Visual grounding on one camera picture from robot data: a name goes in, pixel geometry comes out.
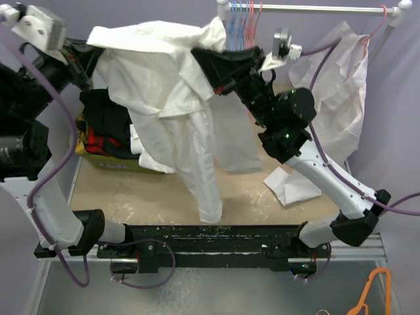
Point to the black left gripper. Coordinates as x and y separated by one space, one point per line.
82 56

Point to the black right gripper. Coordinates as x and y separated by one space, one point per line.
226 69

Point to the pink wire hanger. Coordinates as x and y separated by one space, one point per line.
254 37
248 30

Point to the white button shirt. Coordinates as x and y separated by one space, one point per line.
182 124

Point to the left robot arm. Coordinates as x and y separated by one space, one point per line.
28 172

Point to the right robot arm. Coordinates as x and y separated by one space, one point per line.
284 118

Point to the red black plaid shirt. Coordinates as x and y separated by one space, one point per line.
89 142

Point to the white shirt on rack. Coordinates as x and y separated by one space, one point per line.
339 92

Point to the pink hanger holding shirt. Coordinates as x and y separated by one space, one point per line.
363 42

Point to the white clothes rack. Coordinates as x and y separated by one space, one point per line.
309 26

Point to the green laundry basket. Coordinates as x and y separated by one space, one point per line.
114 164

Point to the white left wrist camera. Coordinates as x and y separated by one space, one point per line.
36 25

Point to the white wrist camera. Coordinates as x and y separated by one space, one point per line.
36 25
283 50

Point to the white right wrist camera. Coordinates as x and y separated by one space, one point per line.
283 50

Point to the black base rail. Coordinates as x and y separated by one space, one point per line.
148 248

